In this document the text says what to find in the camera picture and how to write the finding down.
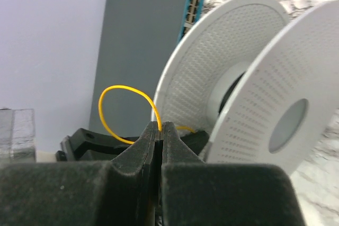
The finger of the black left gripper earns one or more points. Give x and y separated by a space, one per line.
198 142

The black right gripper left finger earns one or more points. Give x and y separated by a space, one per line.
115 192

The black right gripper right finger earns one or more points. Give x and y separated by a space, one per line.
197 193

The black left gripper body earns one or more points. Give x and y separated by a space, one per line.
85 145

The white perforated cable spool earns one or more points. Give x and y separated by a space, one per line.
264 87

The dark grey flat box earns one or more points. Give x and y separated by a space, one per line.
138 37

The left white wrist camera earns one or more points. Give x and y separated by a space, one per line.
17 136

